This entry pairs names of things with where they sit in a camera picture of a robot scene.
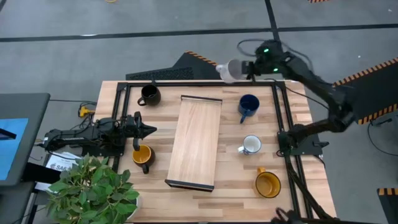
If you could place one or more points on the grey monitor blue screen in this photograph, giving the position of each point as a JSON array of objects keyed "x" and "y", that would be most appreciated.
[{"x": 18, "y": 109}]

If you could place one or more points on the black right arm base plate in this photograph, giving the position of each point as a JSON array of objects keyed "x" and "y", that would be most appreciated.
[{"x": 308, "y": 147}]

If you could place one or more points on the black table clamp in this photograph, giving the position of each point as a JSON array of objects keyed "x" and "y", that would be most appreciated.
[{"x": 152, "y": 81}]

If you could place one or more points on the white plant pot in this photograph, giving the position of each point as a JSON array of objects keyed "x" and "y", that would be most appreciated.
[{"x": 135, "y": 208}]

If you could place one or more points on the yellow coffee mug dark rim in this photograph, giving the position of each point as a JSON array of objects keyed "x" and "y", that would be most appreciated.
[{"x": 268, "y": 184}]

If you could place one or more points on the light grey coffee mug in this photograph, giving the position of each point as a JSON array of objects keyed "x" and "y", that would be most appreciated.
[{"x": 230, "y": 71}]

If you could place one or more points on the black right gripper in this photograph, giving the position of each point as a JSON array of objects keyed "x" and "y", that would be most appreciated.
[{"x": 256, "y": 68}]

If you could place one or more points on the black metal table frame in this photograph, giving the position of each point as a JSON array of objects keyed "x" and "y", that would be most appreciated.
[{"x": 202, "y": 84}]

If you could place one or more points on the wooden tray dark end rails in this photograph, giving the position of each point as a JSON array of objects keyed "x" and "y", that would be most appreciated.
[{"x": 196, "y": 140}]

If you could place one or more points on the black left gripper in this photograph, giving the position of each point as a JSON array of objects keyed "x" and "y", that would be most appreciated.
[{"x": 133, "y": 129}]

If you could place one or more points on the white coffee mug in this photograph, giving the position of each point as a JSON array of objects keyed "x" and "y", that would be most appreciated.
[{"x": 251, "y": 144}]

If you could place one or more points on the green leafy plant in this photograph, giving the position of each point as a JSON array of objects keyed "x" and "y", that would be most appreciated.
[{"x": 90, "y": 189}]

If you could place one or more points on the black mug yellow inside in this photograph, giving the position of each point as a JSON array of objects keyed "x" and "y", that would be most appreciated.
[{"x": 143, "y": 155}]

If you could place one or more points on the dark blue coffee mug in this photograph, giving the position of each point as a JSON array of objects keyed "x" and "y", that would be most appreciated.
[{"x": 248, "y": 105}]

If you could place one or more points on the white printed paper sheet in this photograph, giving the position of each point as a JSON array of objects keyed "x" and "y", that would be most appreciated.
[{"x": 60, "y": 161}]

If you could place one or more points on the black coffee mug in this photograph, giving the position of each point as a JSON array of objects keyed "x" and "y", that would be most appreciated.
[{"x": 150, "y": 94}]

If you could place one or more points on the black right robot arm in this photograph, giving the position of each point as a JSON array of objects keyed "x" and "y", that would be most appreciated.
[{"x": 311, "y": 81}]

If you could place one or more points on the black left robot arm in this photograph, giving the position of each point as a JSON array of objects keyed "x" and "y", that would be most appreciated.
[{"x": 77, "y": 137}]

